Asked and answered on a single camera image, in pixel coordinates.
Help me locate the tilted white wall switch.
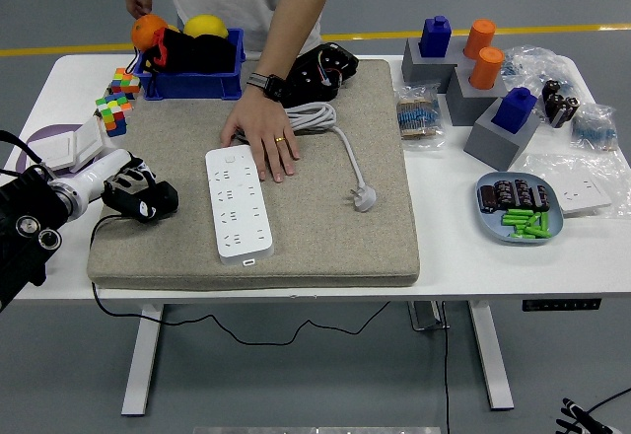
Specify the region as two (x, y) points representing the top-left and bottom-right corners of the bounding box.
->
(68, 116), (107, 174)

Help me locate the orange cylinder peg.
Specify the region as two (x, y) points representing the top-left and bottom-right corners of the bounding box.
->
(462, 18), (497, 60)
(467, 45), (506, 91)

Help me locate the black plug adapter with cord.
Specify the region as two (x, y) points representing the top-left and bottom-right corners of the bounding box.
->
(90, 181), (391, 347)

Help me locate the black pouch with red trim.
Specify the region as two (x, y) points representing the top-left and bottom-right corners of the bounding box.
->
(125, 27), (238, 75)

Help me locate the metal bracket under table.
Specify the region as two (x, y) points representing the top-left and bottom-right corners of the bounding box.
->
(407, 300), (451, 331)

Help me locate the white table leg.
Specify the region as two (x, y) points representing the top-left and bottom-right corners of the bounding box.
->
(120, 304), (165, 416)
(467, 300), (515, 410)

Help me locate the yellow lemon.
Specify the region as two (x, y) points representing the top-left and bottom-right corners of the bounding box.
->
(182, 13), (230, 39)

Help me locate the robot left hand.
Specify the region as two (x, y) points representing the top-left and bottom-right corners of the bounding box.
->
(73, 147), (167, 224)

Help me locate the white wall socket panel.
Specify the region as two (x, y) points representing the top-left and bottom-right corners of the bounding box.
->
(555, 176), (613, 217)

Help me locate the grey peg block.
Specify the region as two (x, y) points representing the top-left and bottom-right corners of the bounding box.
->
(462, 101), (542, 173)
(445, 66), (509, 127)
(401, 36), (462, 94)
(456, 36), (504, 78)

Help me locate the flat white wall switch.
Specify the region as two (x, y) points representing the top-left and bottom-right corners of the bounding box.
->
(27, 130), (80, 172)

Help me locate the small multicoloured puzzle cube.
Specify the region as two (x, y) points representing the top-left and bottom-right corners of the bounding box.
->
(108, 67), (142, 102)

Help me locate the black table control panel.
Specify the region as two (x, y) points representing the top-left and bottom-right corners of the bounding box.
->
(522, 298), (602, 313)

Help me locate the grey power strip cable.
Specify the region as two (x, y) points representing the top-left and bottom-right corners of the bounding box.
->
(231, 102), (380, 213)

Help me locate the blue square peg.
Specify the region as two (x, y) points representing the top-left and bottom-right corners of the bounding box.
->
(418, 14), (453, 58)
(492, 86), (538, 134)

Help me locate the person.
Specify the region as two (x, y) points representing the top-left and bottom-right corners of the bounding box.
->
(172, 0), (339, 53)

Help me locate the blue-grey plate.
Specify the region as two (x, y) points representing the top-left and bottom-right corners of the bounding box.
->
(474, 171), (565, 247)

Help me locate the grey-brown mat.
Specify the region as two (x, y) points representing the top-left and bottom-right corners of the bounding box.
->
(86, 58), (421, 291)

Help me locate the plastic bag of resistors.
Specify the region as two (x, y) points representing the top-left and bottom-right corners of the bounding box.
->
(570, 102), (618, 153)
(396, 82), (448, 153)
(500, 44), (576, 93)

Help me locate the person's left hand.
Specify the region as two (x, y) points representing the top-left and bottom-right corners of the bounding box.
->
(220, 86), (301, 183)

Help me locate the orange fruit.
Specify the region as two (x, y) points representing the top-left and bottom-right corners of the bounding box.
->
(130, 13), (169, 52)

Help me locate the large multicoloured puzzle cube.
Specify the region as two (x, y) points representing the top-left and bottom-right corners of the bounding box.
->
(95, 92), (135, 138)

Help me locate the purple plate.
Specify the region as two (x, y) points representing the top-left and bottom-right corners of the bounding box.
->
(16, 122), (88, 172)

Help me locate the black hanging cable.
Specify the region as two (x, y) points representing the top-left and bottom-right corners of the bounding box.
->
(440, 300), (453, 434)

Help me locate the black open electronic device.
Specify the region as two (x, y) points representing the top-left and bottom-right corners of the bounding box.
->
(280, 41), (360, 105)

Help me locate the white power strip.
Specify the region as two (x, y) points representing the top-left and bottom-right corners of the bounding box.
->
(205, 145), (275, 266)

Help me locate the black wristwatch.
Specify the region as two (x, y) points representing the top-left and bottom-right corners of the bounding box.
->
(245, 71), (290, 103)

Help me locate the clear plastic bag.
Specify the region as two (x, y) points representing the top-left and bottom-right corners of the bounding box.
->
(522, 151), (631, 221)

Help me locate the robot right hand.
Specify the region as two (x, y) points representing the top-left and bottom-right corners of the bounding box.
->
(555, 397), (620, 434)

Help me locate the blue plastic bin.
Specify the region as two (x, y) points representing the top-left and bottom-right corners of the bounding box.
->
(131, 28), (246, 102)

